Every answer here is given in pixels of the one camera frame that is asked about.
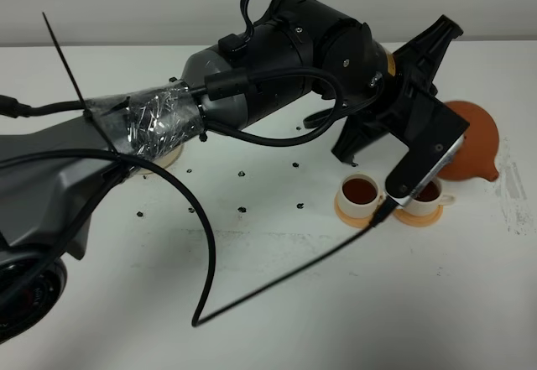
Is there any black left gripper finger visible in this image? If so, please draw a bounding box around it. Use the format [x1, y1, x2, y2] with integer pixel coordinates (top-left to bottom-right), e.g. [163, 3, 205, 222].
[331, 114, 388, 165]
[394, 14, 463, 96]

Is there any brown clay teapot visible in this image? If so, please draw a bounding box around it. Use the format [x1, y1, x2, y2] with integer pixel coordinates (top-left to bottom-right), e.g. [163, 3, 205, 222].
[438, 101, 499, 182]

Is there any right orange coaster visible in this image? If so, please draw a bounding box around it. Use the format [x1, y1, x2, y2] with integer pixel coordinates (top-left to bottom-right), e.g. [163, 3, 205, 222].
[394, 206, 443, 227]

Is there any white teacup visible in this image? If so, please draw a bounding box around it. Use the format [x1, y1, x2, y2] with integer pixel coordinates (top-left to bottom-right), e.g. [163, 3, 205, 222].
[336, 173, 383, 219]
[403, 178, 456, 216]

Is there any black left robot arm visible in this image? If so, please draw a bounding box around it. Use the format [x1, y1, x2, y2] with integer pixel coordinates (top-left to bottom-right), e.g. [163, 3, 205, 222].
[1, 0, 469, 341]

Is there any black left camera cable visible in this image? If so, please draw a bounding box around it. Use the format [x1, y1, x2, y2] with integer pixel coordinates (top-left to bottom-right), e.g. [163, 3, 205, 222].
[0, 0, 399, 328]

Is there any right white teacup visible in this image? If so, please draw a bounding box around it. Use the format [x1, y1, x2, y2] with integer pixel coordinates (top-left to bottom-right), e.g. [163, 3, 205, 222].
[403, 178, 456, 216]

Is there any beige teapot saucer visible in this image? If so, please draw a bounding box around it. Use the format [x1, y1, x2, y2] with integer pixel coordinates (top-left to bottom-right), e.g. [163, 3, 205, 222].
[137, 144, 185, 175]

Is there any loose black cable plug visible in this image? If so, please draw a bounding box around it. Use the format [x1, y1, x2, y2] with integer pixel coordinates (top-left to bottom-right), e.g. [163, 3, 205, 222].
[0, 95, 82, 118]

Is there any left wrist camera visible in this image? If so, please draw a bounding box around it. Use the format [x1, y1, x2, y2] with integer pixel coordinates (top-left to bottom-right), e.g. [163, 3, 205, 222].
[384, 103, 469, 209]

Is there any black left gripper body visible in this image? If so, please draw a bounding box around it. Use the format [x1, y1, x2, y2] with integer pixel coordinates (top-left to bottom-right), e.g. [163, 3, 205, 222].
[343, 50, 471, 153]

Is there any left orange coaster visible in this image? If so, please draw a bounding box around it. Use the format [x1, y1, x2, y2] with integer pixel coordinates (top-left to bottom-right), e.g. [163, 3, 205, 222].
[334, 193, 383, 228]

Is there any black cable tie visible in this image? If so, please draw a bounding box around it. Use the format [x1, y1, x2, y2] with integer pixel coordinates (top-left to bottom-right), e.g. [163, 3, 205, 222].
[41, 11, 118, 154]

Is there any left white teacup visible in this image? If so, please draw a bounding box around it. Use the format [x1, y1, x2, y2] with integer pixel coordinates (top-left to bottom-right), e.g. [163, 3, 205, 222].
[336, 173, 383, 219]

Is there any orange coaster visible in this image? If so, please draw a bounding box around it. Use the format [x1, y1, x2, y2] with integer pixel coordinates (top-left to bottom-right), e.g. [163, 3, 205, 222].
[334, 193, 383, 228]
[394, 206, 443, 227]

